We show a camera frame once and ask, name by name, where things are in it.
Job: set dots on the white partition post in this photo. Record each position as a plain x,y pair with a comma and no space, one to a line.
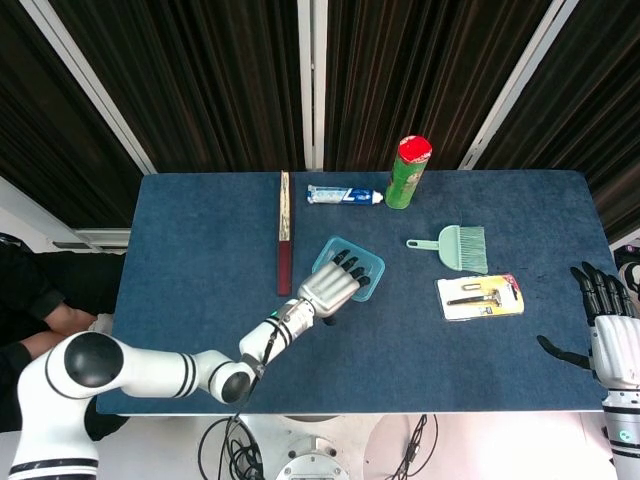
312,75
520,85
100,95

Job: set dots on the dark brown pleated curtain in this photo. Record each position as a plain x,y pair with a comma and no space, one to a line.
200,75
50,125
400,60
600,100

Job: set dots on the white blue toothpaste tube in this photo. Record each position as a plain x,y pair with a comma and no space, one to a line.
340,195

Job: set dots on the teal container lid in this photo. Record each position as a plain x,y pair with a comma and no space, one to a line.
370,260

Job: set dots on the razor blister pack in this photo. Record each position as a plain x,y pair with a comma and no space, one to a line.
485,297

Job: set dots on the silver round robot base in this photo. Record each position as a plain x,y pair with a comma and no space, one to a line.
312,462

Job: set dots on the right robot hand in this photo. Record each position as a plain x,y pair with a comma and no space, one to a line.
617,345

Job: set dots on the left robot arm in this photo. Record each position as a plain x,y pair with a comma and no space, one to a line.
150,370

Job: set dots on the black white background object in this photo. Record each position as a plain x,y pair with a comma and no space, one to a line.
631,257

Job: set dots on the mint green hand brush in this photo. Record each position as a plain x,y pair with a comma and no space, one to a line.
452,245

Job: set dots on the green chips can red lid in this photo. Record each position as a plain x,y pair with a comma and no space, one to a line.
405,185

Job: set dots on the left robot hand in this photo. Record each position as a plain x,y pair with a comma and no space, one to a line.
327,290

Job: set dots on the folded red bamboo fan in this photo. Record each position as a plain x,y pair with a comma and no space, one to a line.
284,260

